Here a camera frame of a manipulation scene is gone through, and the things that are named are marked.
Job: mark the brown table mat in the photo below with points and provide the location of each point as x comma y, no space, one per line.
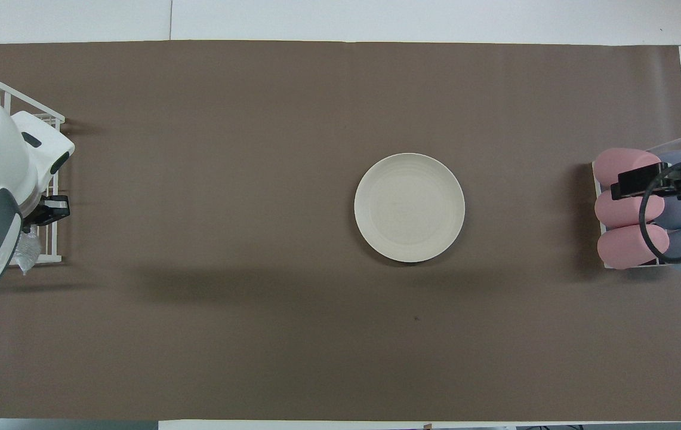
256,179

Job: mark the cream round plate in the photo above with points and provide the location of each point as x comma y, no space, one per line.
409,209

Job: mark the pink plastic cup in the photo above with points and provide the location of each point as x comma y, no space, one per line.
609,164
621,212
624,246

